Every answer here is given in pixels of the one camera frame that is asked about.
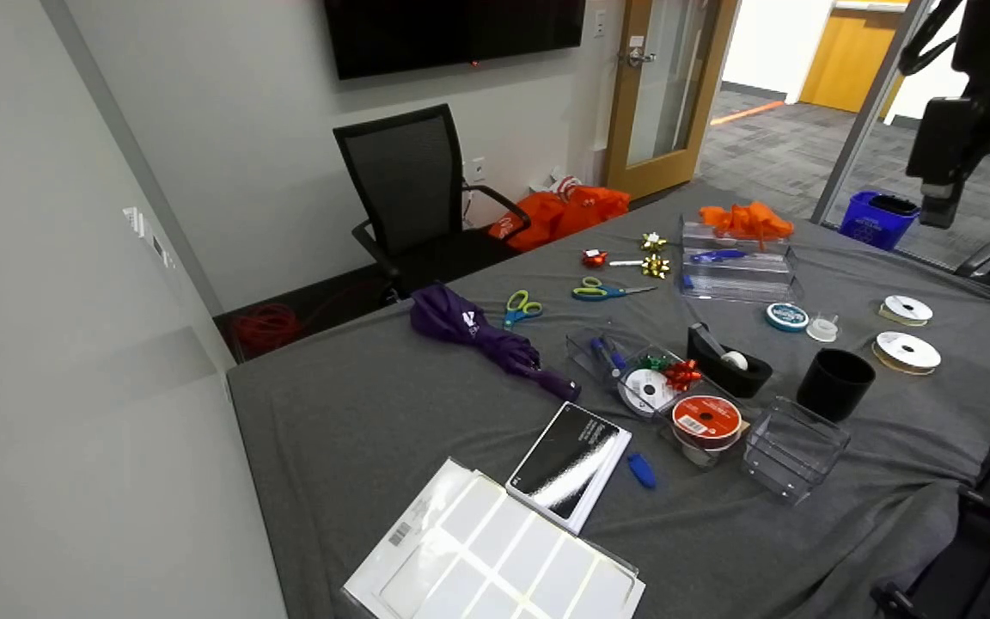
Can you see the black tape dispenser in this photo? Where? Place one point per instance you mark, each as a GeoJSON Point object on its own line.
{"type": "Point", "coordinates": [727, 366]}

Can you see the small clear tape roll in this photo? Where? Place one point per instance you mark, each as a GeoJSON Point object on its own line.
{"type": "Point", "coordinates": [824, 330]}

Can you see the green blue small scissors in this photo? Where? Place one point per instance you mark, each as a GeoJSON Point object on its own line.
{"type": "Point", "coordinates": [520, 306]}

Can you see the green yellow scissors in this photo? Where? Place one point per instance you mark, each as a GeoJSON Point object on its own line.
{"type": "Point", "coordinates": [595, 292]}

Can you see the orange fabric bag on floor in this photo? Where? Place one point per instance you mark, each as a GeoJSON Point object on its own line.
{"type": "Point", "coordinates": [543, 218]}

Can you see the gold gift bow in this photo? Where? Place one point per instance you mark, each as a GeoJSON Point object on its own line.
{"type": "Point", "coordinates": [656, 266]}

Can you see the black white booklet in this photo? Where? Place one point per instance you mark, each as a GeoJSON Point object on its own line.
{"type": "Point", "coordinates": [569, 466]}

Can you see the white ribbon spool with bow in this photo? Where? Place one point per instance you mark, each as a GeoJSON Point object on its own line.
{"type": "Point", "coordinates": [643, 389]}

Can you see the black mesh office chair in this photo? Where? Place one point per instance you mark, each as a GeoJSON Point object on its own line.
{"type": "Point", "coordinates": [410, 184]}

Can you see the silver gift bow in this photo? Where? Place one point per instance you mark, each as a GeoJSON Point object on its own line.
{"type": "Point", "coordinates": [656, 243]}

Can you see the blue marker pen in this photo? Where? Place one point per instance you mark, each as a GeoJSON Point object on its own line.
{"type": "Point", "coordinates": [641, 470]}

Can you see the clear acrylic tray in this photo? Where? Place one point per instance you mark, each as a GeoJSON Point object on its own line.
{"type": "Point", "coordinates": [762, 274]}

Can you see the blue pen in tray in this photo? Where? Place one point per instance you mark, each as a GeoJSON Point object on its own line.
{"type": "Point", "coordinates": [713, 255]}

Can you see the orange ribbon spool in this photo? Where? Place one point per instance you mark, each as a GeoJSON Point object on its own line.
{"type": "Point", "coordinates": [707, 429]}

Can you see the white label sheet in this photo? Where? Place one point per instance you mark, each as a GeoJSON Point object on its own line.
{"type": "Point", "coordinates": [465, 549]}

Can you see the orange cloth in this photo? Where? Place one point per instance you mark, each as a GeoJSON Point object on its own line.
{"type": "Point", "coordinates": [746, 223]}

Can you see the grey table cloth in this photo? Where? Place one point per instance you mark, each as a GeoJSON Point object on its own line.
{"type": "Point", "coordinates": [344, 429]}

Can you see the blue ribbon spool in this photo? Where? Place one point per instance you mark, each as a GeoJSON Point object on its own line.
{"type": "Point", "coordinates": [785, 318]}

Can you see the wooden glass door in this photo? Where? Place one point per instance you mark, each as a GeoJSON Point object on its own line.
{"type": "Point", "coordinates": [667, 73]}

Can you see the clear plastic square box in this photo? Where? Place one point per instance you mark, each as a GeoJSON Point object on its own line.
{"type": "Point", "coordinates": [793, 449]}

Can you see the black cup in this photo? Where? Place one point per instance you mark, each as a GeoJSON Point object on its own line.
{"type": "Point", "coordinates": [838, 384]}

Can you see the blue recycling bin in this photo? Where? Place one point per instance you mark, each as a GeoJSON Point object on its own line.
{"type": "Point", "coordinates": [877, 218]}

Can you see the white spool far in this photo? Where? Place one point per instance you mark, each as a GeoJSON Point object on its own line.
{"type": "Point", "coordinates": [904, 311]}

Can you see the white spool near edge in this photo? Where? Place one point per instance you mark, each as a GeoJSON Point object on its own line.
{"type": "Point", "coordinates": [904, 353]}

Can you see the wall mounted black television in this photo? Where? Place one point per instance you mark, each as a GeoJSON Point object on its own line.
{"type": "Point", "coordinates": [397, 36]}

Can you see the black camera rig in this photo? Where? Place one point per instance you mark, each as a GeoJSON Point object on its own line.
{"type": "Point", "coordinates": [955, 133]}

